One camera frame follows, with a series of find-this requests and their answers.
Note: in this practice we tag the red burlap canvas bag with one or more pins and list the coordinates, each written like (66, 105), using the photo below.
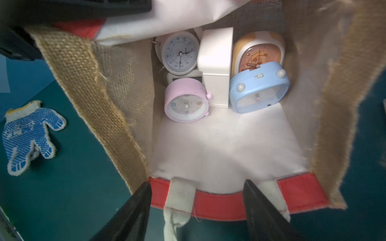
(298, 150)

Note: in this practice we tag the white round alarm clock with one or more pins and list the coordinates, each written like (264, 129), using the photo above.
(178, 52)

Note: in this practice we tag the blue dotted work glove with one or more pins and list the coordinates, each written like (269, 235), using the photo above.
(26, 135)

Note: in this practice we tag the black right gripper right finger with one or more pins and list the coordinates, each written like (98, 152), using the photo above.
(264, 221)

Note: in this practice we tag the orange cartoon alarm clock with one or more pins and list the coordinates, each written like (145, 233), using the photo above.
(255, 49)

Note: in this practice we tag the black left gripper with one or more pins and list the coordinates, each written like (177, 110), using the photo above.
(17, 44)

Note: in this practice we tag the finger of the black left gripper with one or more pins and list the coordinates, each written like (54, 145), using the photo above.
(105, 6)

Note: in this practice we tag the pink round alarm clock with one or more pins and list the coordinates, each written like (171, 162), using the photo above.
(186, 100)

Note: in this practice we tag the tall white box clock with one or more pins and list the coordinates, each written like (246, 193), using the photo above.
(214, 62)

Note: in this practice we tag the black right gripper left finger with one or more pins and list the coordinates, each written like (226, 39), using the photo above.
(131, 220)

